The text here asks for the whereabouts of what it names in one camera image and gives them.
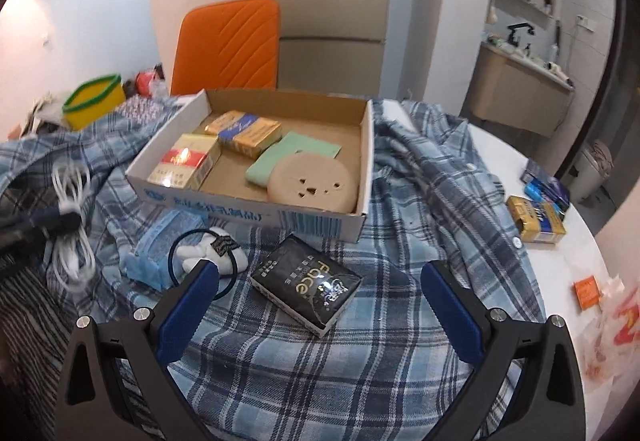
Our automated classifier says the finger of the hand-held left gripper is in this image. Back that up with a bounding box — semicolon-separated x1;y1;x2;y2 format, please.
20;210;83;238

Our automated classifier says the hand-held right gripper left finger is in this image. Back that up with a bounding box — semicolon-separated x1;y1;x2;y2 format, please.
54;258;222;441

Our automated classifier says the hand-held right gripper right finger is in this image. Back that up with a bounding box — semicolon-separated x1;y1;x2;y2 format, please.
420;260;587;441

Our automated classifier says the white charging cable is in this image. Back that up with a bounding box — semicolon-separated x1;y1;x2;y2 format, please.
47;161;98;294

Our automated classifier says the black tissue pack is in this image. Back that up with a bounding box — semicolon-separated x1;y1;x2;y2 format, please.
250;233;362;338

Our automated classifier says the red gold cigarette pack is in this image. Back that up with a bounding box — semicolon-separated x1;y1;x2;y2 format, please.
146;133;222;192

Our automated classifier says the shallow cardboard box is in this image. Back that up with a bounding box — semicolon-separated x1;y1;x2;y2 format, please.
125;88;375;244

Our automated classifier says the beige round disc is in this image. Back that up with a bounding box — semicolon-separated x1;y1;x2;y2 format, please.
267;153;360;212

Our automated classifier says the light green cloth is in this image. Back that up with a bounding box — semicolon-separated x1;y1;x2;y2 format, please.
245;131;342;189

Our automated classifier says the gold blue cigarette pack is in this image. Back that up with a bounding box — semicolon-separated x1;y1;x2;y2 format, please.
204;111;282;159

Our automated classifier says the dark striped cloth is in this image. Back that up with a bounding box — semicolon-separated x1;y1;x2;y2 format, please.
0;266;76;422

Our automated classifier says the blue plaid cloth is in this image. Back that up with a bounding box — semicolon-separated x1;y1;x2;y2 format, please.
0;96;546;441

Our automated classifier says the yellow bin green rim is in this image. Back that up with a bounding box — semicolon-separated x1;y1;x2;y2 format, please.
61;73;127;132

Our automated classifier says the orange packet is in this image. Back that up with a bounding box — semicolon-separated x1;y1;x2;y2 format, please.
573;276;601;311

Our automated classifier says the pill blister pack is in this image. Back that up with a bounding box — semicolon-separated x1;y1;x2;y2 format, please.
117;97;173;122

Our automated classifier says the white red plastic bag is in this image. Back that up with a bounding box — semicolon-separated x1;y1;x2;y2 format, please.
582;273;640;387

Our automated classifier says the dark blue box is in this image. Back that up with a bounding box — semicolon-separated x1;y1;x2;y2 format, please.
520;160;551;184

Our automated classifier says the white trash bin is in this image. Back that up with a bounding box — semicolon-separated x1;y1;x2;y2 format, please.
570;141;615;204

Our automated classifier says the beige vanity cabinet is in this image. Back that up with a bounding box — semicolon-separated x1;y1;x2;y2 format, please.
462;43;576;136

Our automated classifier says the orange quilted chair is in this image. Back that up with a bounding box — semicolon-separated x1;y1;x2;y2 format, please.
170;0;281;96

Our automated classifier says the white hair dryer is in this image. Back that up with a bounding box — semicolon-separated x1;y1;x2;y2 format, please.
545;62;573;86

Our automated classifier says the black faucet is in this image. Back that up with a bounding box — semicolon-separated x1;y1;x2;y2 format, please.
506;22;533;46

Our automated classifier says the white plush hair tie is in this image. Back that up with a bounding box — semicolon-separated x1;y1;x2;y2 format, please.
167;227;249;298

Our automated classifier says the dark door frame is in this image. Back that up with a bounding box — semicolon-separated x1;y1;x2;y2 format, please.
557;0;640;182

